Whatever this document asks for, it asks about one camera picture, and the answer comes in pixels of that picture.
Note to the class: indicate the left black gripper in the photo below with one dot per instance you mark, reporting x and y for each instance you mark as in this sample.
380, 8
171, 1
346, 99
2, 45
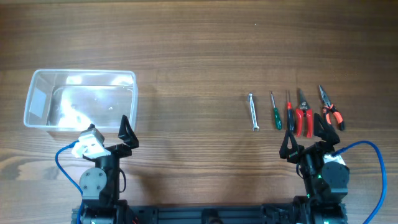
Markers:
115, 149

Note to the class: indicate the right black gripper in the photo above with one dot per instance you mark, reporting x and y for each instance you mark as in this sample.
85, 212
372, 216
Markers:
311, 150

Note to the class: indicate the red handled snips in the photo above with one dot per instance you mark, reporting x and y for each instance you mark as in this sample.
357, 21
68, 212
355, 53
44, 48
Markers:
303, 112

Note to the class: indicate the red black screwdriver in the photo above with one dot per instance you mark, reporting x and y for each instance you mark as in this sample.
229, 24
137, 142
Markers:
290, 114

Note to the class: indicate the green handled screwdriver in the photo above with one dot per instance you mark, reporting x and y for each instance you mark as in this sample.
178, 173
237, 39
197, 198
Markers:
278, 122

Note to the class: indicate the orange black needle-nose pliers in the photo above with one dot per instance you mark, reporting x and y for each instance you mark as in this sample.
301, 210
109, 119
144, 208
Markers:
329, 108

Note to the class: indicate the small silver wrench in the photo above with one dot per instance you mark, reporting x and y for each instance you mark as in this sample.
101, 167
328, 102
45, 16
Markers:
255, 126

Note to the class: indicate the clear plastic container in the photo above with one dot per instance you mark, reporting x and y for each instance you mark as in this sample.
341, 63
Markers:
71, 99

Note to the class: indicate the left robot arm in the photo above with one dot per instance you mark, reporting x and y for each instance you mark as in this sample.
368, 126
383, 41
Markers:
100, 185

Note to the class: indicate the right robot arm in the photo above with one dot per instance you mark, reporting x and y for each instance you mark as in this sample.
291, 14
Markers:
325, 177

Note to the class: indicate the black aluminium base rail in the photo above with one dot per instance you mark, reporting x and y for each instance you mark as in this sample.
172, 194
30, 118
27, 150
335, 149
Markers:
260, 214

